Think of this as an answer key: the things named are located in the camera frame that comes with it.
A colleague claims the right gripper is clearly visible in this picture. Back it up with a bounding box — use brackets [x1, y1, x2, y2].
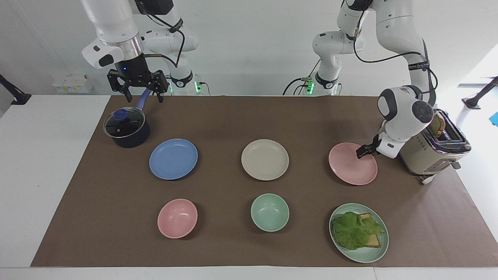
[107, 55, 169, 103]

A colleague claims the glass lid with blue knob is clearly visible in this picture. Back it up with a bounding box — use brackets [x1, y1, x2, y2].
[103, 108, 146, 139]

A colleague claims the dark blue saucepan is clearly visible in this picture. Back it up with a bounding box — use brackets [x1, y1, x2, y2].
[103, 88, 153, 149]

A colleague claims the white socket box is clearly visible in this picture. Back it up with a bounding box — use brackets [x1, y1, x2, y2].
[52, 74, 93, 94]

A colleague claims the blue plate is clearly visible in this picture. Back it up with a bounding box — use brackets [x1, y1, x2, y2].
[149, 138, 199, 181]

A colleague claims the black stand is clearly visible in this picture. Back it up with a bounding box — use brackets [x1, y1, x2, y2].
[0, 73, 32, 106]
[461, 75, 498, 110]

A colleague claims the pink bowl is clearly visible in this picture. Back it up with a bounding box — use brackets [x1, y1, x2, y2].
[157, 199, 198, 239]

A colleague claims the beige plate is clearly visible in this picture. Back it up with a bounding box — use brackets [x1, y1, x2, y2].
[241, 139, 290, 182]

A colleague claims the green bowl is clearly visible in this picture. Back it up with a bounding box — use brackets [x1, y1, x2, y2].
[250, 193, 290, 233]

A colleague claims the pink plate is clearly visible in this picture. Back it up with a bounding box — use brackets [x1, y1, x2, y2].
[328, 142, 379, 186]

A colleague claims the green lettuce leaf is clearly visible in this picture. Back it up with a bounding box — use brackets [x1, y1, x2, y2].
[332, 211, 386, 250]

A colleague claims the toast slice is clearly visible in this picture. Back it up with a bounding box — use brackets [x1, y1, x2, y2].
[429, 113, 447, 138]
[357, 212, 382, 248]

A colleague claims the green plate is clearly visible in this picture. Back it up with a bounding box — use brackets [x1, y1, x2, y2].
[329, 203, 389, 264]

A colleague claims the beige and silver toaster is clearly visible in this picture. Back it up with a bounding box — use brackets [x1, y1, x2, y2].
[398, 110, 472, 186]

